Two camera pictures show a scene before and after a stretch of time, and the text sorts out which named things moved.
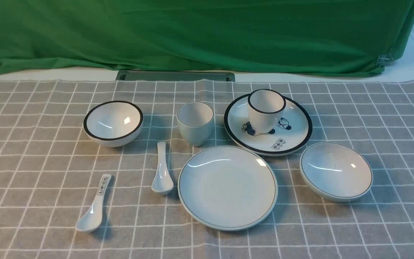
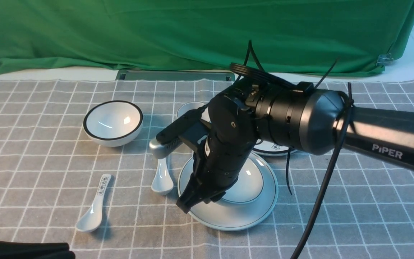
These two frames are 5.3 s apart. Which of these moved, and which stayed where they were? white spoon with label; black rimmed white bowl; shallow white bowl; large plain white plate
Moved: shallow white bowl
Stayed: large plain white plate; white spoon with label; black rimmed white bowl
